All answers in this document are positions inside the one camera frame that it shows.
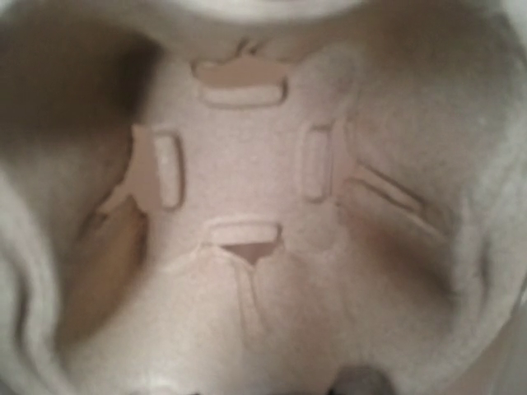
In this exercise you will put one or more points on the cardboard cup carrier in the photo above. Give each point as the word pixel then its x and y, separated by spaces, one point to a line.
pixel 263 197

